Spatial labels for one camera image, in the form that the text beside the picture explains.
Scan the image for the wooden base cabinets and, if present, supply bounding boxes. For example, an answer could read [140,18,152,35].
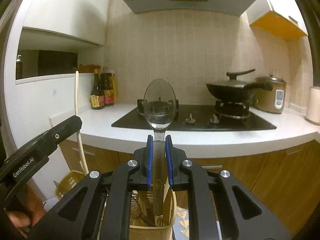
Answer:
[59,139,320,235]

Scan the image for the dark soy sauce bottle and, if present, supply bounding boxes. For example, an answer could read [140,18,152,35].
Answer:
[90,68,105,110]

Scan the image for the black gas stove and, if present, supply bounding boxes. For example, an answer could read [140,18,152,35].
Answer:
[111,99,277,132]

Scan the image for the white wall cabinet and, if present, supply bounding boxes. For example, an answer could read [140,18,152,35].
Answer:
[21,0,110,47]

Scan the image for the brown cardboard box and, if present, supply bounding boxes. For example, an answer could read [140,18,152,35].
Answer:
[72,64,100,73]

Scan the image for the wooden chopstick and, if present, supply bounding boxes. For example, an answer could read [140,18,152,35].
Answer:
[75,70,89,177]

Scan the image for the small dark bottle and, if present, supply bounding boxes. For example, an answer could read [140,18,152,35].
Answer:
[15,54,23,80]

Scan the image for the beige rice cooker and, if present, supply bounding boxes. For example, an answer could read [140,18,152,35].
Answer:
[254,74,287,115]

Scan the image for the patterned blue tablecloth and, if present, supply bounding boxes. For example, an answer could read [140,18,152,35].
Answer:
[172,204,190,240]

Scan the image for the yellow capped sauce bottle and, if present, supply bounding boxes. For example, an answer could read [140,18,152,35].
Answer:
[100,67,117,107]

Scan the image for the black wok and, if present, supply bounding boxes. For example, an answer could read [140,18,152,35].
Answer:
[206,81,273,102]

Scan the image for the white electric kettle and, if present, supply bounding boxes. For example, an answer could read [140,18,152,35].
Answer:
[305,86,320,125]

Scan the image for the large steel spoon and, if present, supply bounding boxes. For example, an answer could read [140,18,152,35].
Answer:
[143,79,177,217]

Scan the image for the person's left hand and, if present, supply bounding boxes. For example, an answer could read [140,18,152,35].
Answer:
[5,180,48,233]

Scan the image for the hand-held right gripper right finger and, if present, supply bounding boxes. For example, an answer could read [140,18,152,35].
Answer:
[165,134,293,240]

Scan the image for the yellow slotted utensil basket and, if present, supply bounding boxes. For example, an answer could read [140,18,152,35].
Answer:
[54,170,178,240]

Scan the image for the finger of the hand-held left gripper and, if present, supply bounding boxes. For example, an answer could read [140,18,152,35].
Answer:
[37,115,82,148]

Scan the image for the white kitchen countertop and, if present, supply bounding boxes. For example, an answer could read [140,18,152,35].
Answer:
[49,102,320,159]

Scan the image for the yellow bottomed wall cabinet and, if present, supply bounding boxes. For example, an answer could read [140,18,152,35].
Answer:
[246,0,308,42]

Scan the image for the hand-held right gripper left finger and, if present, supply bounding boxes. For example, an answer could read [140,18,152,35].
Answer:
[27,134,154,240]

